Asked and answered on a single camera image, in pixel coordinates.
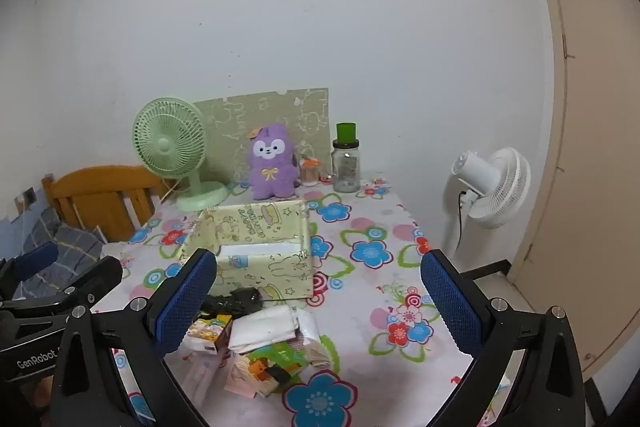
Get glass jar with green lid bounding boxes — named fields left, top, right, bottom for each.
left=332, top=123, right=361, bottom=194

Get green patterned cardboard sheet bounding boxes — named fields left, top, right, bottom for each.
left=192, top=88, right=330, bottom=185

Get grey plaid blanket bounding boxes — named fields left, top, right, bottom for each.
left=12, top=207, right=106, bottom=303

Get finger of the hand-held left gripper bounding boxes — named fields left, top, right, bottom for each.
left=0, top=257, right=124, bottom=324
left=0, top=241, right=58, bottom=301

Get pink packet with black clip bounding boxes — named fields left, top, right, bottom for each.
left=224, top=354, right=293, bottom=400

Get white standing fan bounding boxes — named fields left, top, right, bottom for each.
left=440, top=147, right=532, bottom=258

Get white patterned tissue pack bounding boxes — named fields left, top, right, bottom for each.
left=292, top=307, right=332, bottom=368

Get yellow cartoon tissue packet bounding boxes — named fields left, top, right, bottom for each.
left=182, top=312, right=234, bottom=356

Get green and orange packet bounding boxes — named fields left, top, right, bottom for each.
left=245, top=341, right=308, bottom=380

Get wooden chair back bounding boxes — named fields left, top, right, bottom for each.
left=41, top=165, right=173, bottom=243

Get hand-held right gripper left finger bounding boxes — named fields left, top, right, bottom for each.
left=50, top=248, right=218, bottom=427

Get yellow cartoon print storage box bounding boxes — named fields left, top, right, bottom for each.
left=179, top=200, right=315, bottom=303

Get black plastic bag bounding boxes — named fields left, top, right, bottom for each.
left=202, top=287, right=266, bottom=315

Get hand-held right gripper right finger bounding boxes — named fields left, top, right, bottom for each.
left=420, top=249, right=586, bottom=427

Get beige door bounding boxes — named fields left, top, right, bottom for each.
left=515, top=0, right=640, bottom=383

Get green desk fan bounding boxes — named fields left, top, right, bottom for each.
left=132, top=97, right=228, bottom=212

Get white cloth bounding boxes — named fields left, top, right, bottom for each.
left=229, top=304, right=299, bottom=354

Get small jar with orange lid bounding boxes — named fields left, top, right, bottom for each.
left=300, top=156, right=323, bottom=188

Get purple plush toy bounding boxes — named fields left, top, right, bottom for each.
left=248, top=123, right=297, bottom=200

